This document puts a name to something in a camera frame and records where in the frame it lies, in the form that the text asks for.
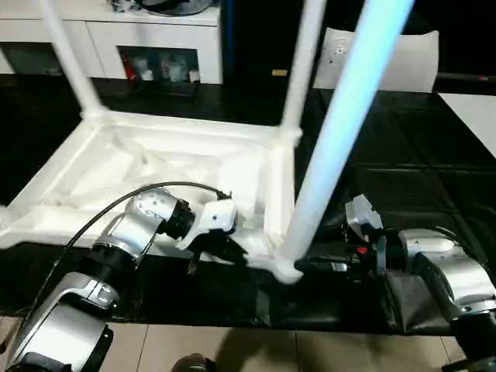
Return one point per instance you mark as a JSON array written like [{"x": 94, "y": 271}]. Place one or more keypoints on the small tan label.
[{"x": 279, "y": 72}]

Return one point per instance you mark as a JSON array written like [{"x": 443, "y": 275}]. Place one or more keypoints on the white plastic table leg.
[
  {"x": 306, "y": 58},
  {"x": 348, "y": 116},
  {"x": 69, "y": 58}
]

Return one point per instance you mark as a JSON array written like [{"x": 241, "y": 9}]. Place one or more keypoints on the dark grey helmet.
[{"x": 178, "y": 5}]

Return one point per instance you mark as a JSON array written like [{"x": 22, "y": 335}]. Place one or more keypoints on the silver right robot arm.
[{"x": 457, "y": 279}]

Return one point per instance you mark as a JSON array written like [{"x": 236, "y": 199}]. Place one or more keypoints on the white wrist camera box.
[
  {"x": 362, "y": 211},
  {"x": 217, "y": 217}
]

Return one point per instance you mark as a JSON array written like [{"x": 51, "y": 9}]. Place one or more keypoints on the black mat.
[{"x": 426, "y": 193}]

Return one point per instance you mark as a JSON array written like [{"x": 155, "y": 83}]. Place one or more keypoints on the black bar with red light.
[{"x": 469, "y": 77}]

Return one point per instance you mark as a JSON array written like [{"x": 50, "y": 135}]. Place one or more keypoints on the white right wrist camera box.
[{"x": 362, "y": 211}]

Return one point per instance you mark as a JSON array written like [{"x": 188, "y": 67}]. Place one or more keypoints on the white flat board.
[{"x": 476, "y": 116}]

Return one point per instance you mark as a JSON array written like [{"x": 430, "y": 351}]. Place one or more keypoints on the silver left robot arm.
[{"x": 128, "y": 228}]

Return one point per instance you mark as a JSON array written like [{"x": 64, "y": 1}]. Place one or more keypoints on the white cabinet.
[{"x": 100, "y": 42}]

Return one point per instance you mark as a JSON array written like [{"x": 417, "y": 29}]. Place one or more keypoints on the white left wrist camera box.
[{"x": 217, "y": 217}]

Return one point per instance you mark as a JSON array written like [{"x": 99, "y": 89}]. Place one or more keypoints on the dark rounded robot base part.
[{"x": 193, "y": 364}]

